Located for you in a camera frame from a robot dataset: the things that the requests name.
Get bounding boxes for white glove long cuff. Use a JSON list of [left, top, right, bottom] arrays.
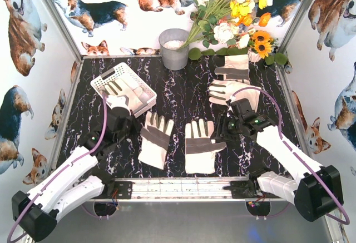
[[104, 78, 144, 111]]

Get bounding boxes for white glove grey palm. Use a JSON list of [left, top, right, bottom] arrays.
[[138, 111, 174, 170]]

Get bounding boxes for white plastic storage basket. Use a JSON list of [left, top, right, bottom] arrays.
[[91, 62, 157, 117]]

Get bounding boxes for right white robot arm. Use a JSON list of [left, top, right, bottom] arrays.
[[214, 97, 343, 222]]

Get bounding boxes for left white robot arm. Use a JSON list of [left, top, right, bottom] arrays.
[[12, 107, 139, 242]]

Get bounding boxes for white grey glove back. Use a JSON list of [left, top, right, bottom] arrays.
[[214, 54, 250, 85]]

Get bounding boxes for grey metal bucket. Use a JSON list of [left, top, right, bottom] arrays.
[[159, 28, 189, 71]]

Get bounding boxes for artificial flower bouquet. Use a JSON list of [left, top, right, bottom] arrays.
[[179, 0, 291, 66]]

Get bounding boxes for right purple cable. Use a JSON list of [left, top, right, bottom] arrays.
[[230, 87, 350, 225]]

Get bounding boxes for purple cable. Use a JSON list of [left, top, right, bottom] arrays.
[[230, 87, 350, 225], [7, 91, 108, 242]]

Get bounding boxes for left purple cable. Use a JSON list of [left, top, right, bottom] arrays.
[[7, 91, 108, 242]]

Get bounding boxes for left black base bracket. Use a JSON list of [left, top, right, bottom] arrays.
[[107, 181, 133, 200]]

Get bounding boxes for black base bracket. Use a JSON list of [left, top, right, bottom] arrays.
[[222, 180, 256, 199], [107, 181, 133, 200]]

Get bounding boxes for right black base bracket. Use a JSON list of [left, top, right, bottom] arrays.
[[222, 180, 256, 199]]

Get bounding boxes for aluminium front rail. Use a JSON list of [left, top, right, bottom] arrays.
[[83, 177, 279, 202]]

